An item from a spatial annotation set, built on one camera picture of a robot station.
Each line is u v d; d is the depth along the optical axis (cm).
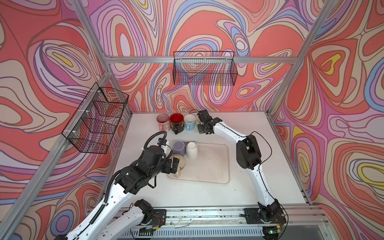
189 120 104
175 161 63
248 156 60
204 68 96
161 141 61
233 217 75
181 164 85
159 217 73
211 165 93
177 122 101
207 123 78
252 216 73
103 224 39
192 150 89
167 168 61
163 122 99
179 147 91
